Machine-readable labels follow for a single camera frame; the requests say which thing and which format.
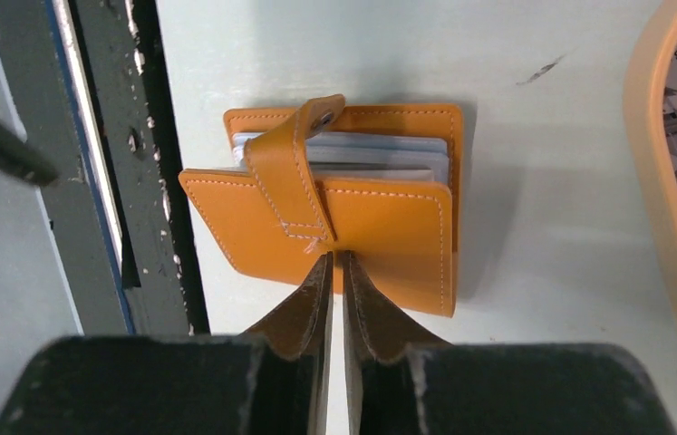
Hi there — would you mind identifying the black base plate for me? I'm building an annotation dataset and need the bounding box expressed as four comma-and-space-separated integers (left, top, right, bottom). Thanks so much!
0, 1, 209, 334

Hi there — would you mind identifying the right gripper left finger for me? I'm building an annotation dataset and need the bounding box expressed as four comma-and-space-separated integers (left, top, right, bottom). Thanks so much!
0, 254, 334, 434

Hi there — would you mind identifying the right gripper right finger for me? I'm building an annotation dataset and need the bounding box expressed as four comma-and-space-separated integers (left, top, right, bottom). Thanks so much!
343, 252, 676, 434

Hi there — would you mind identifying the tan oval tray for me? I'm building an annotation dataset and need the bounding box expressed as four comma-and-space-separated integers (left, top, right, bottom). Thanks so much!
623, 0, 677, 435

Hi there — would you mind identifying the orange leather card holder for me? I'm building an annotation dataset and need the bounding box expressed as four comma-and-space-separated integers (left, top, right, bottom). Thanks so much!
179, 94, 464, 316

